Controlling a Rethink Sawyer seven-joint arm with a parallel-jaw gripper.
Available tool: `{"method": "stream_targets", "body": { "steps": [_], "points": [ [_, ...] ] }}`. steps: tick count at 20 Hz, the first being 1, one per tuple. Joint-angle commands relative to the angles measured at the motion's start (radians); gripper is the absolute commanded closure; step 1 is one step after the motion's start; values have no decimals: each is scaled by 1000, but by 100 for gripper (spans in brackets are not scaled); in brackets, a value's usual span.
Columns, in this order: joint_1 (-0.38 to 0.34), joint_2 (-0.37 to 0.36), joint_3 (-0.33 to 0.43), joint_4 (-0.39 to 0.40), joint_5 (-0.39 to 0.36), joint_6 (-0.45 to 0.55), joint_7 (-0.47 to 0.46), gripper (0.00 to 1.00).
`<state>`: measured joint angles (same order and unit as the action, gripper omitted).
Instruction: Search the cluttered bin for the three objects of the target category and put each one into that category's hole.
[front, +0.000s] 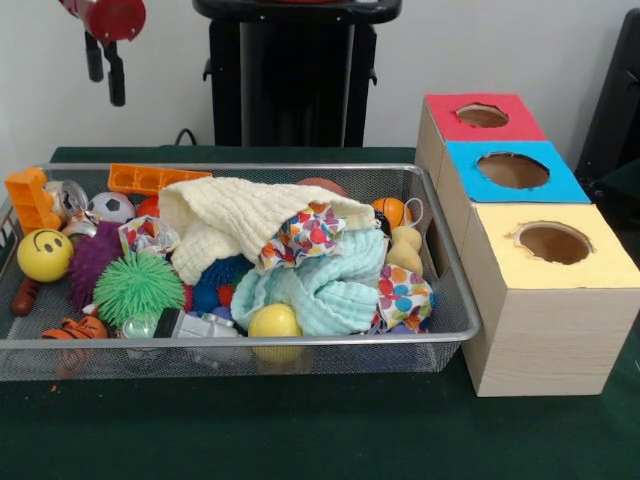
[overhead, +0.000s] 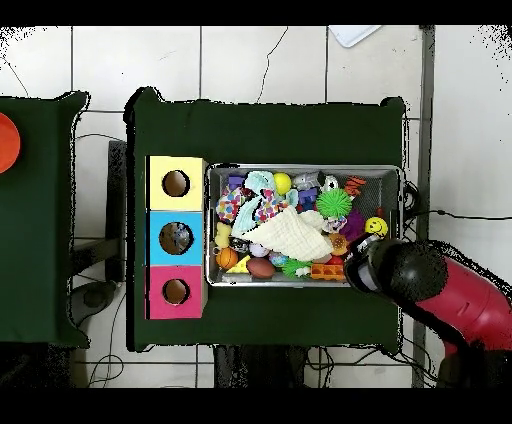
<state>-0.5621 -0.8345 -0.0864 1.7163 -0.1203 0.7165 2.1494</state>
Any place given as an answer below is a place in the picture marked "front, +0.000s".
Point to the mint ribbed cloth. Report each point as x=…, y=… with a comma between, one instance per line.
x=340, y=295

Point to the small orange basketball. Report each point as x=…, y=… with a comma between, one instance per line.
x=392, y=212

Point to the long orange block with holes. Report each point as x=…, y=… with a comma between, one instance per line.
x=140, y=179

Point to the large green spiky ball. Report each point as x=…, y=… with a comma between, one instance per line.
x=136, y=287

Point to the yellow smiley ball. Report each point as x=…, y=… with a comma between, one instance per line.
x=45, y=255

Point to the cream ribbed cloth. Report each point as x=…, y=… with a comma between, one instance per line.
x=225, y=215

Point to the black upright panel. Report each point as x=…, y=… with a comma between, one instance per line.
x=615, y=100

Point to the wooden box with three holes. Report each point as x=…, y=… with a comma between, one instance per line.
x=550, y=325

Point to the purple spiky ball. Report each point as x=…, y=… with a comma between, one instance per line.
x=92, y=260

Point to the orange plastic toy piece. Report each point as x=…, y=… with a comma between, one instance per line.
x=30, y=200

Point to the blue spiky toy with face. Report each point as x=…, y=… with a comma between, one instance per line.
x=217, y=280

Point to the shallow clear mesh bin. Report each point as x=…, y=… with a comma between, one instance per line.
x=150, y=360

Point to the plain yellow ball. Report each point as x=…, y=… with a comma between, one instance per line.
x=274, y=322

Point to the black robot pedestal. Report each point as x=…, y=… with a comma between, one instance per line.
x=295, y=75

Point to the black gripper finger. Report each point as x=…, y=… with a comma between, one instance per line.
x=116, y=80
x=95, y=62

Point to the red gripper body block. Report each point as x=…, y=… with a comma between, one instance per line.
x=110, y=17

